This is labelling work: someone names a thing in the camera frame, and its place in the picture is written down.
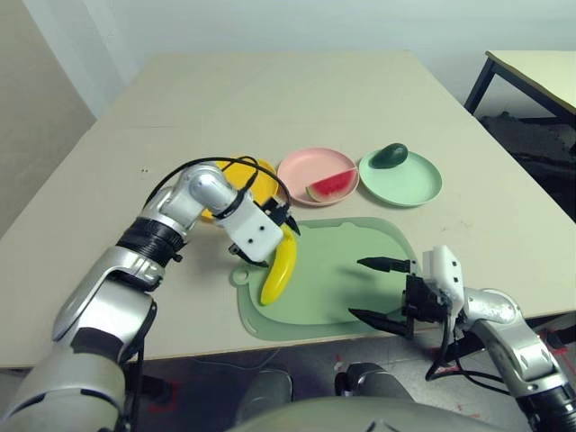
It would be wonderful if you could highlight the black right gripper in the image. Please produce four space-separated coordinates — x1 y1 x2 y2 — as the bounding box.
347 256 451 341

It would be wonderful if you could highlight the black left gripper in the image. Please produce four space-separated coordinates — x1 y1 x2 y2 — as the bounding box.
228 197 302 270

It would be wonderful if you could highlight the yellow toy banana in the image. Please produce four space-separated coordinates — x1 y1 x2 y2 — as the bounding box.
259 224 300 307

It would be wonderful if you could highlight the toy watermelon slice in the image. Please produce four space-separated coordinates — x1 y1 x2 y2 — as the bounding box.
305 166 357 203

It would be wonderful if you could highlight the dark green toy avocado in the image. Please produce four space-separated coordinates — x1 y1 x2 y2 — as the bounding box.
371 142 410 170

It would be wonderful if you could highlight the light green cutting board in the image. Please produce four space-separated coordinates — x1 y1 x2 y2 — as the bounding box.
250 219 416 326

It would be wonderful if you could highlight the yellow plastic plate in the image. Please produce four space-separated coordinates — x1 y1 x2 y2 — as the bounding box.
200 157 289 221

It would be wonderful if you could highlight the pink plastic plate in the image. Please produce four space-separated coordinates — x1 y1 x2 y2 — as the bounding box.
276 147 361 208

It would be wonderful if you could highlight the dark robot right leg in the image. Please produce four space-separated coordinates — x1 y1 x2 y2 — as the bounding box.
335 362 415 401

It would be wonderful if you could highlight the mint green plastic plate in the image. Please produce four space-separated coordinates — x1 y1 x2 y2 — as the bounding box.
358 148 444 209

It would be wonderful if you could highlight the pale robot torso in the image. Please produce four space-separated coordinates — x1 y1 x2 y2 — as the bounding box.
233 395 523 432

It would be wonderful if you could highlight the grey robot left leg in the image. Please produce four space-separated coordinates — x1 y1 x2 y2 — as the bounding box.
238 368 293 419

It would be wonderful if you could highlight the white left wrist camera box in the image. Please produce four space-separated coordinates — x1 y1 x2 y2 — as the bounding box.
214 200 285 265

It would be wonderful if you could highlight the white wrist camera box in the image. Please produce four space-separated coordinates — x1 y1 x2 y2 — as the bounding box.
421 245 464 311
214 200 285 265

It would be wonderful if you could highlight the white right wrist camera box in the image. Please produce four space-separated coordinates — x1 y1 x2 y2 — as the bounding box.
421 245 464 311

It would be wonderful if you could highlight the green mat with ring handle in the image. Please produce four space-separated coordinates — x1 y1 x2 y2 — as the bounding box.
230 216 422 344

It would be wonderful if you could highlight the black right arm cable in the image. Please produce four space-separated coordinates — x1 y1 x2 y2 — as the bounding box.
425 310 514 397

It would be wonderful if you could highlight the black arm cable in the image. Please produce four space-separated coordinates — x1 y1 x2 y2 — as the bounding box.
425 310 514 397
146 156 292 212

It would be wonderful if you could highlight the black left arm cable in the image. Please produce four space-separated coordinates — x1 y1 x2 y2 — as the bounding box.
146 156 292 212

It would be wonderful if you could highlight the thin white floor cable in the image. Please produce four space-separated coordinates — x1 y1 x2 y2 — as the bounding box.
193 350 280 373

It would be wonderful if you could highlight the cream side table black frame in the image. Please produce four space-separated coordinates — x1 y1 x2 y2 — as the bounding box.
463 49 576 136

